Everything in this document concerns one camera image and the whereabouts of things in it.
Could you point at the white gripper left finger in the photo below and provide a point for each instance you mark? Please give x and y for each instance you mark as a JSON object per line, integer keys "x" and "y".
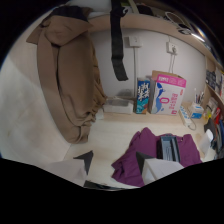
{"x": 68, "y": 168}

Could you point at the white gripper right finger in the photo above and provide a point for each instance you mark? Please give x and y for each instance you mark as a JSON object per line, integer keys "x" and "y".
{"x": 159, "y": 168}

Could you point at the purple cloth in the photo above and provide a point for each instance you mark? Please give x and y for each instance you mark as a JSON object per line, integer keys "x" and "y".
{"x": 141, "y": 156}

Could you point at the white power strip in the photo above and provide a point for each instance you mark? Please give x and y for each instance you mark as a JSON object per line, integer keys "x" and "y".
{"x": 186, "y": 116}

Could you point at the blue and white pen holder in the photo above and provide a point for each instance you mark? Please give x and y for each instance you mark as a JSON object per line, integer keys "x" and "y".
{"x": 196, "y": 110}

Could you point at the blue snack box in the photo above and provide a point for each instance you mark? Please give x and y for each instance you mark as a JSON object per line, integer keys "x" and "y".
{"x": 142, "y": 96}

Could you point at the pink and white carton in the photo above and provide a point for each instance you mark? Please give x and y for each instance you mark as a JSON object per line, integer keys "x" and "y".
{"x": 167, "y": 95}

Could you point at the brown hanging coat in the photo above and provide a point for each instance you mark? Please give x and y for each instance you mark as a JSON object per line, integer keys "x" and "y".
{"x": 70, "y": 80}

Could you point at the wooden bookshelf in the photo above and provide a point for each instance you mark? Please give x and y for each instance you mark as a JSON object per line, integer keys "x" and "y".
{"x": 213, "y": 96}

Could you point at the white wall socket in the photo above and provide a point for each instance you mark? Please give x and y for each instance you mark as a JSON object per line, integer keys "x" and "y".
{"x": 172, "y": 48}

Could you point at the wooden bed frame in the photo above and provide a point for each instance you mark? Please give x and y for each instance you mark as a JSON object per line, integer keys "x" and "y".
{"x": 146, "y": 23}

